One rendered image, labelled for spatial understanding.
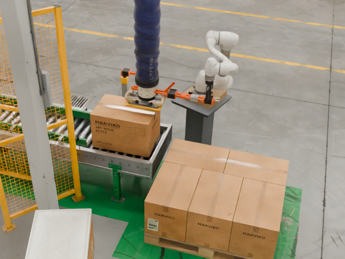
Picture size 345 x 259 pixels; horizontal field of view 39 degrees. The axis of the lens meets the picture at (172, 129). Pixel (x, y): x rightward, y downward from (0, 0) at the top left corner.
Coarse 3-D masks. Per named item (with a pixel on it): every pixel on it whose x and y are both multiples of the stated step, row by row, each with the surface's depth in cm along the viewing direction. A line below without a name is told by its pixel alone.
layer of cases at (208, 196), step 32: (192, 160) 478; (224, 160) 480; (256, 160) 481; (288, 160) 483; (160, 192) 439; (192, 192) 441; (224, 192) 442; (256, 192) 443; (160, 224) 440; (192, 224) 429; (224, 224) 418; (256, 224) 411; (256, 256) 429
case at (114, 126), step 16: (112, 96) 496; (96, 112) 471; (112, 112) 471; (128, 112) 472; (144, 112) 473; (96, 128) 476; (112, 128) 470; (128, 128) 465; (144, 128) 460; (96, 144) 488; (112, 144) 482; (128, 144) 476; (144, 144) 471
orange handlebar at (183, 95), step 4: (132, 72) 483; (132, 88) 459; (136, 88) 459; (156, 92) 455; (160, 92) 454; (164, 92) 454; (176, 96) 451; (180, 96) 450; (184, 96) 449; (188, 96) 453; (200, 96) 450; (200, 100) 447
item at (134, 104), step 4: (136, 100) 458; (128, 104) 457; (132, 104) 457; (136, 104) 457; (140, 104) 457; (148, 104) 457; (152, 104) 458; (144, 108) 455; (148, 108) 453; (152, 108) 453; (156, 108) 453; (160, 108) 454
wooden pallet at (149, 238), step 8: (144, 232) 453; (144, 240) 459; (152, 240) 456; (160, 240) 461; (168, 240) 461; (176, 240) 446; (168, 248) 455; (176, 248) 454; (184, 248) 454; (192, 248) 454; (200, 248) 443; (208, 248) 440; (208, 256) 446; (216, 256) 447; (224, 256) 447; (232, 256) 448; (240, 256) 434
